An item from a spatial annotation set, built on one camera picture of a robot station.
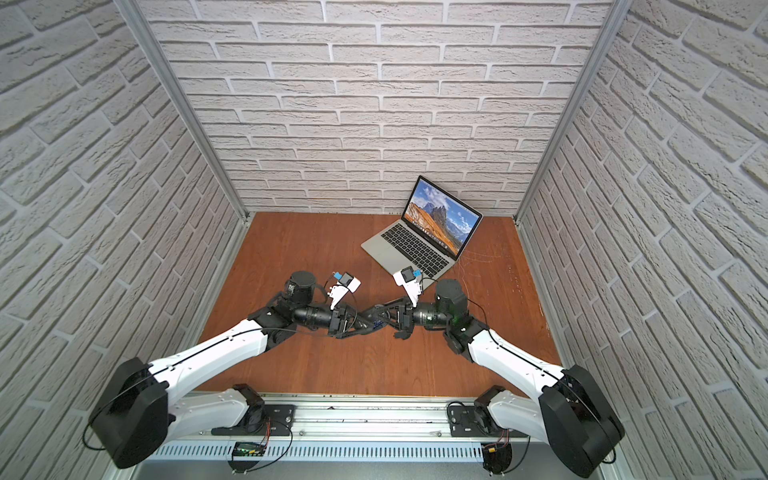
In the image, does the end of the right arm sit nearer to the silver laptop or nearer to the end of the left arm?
the end of the left arm

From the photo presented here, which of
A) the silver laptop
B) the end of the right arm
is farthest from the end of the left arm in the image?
the silver laptop

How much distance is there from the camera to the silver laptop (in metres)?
1.03
